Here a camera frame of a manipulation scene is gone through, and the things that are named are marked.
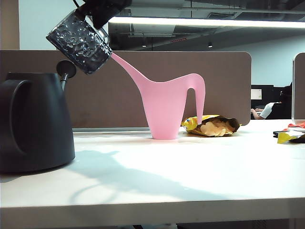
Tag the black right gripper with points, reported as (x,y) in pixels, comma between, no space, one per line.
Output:
(107,5)

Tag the dark textured glass cup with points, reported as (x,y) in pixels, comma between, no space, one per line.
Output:
(78,45)

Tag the wide brown desk divider panel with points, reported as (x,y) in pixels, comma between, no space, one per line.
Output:
(107,100)

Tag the long white ceiling light strip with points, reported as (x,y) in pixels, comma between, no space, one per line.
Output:
(190,22)

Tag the pink plastic watering can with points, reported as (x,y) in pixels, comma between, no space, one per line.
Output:
(164,100)

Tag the black ceiling spot lamp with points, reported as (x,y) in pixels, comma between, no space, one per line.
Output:
(209,44)

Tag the yellow open chips bag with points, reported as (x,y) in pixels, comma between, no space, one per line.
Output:
(214,127)

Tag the white background monitor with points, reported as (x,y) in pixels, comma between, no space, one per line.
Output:
(256,94)

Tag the seated person in white shirt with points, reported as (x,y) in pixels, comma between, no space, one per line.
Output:
(268,109)

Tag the small black flat object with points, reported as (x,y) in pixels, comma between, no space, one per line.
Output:
(276,133)

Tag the narrow brown desk divider panel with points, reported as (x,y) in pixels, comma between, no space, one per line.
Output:
(300,90)

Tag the orange packet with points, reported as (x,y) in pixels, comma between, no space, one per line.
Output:
(297,125)

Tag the silver desk rail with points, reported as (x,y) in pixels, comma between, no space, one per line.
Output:
(107,132)

